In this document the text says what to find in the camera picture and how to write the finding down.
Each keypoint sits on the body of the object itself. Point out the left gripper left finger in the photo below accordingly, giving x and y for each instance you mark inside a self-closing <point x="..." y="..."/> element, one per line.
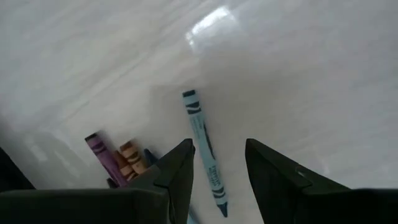
<point x="178" y="174"/>

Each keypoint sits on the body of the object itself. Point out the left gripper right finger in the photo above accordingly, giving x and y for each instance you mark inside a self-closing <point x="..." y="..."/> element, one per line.
<point x="273" y="180"/>

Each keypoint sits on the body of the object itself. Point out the light blue crayon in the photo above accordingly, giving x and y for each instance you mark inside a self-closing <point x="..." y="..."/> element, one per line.
<point x="202" y="137"/>

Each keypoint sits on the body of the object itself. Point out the brown crayon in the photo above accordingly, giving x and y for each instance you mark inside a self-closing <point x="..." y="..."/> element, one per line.
<point x="133" y="157"/>
<point x="124" y="168"/>

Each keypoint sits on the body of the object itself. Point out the purple crayon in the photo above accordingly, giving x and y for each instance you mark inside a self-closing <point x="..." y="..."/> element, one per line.
<point x="104" y="155"/>

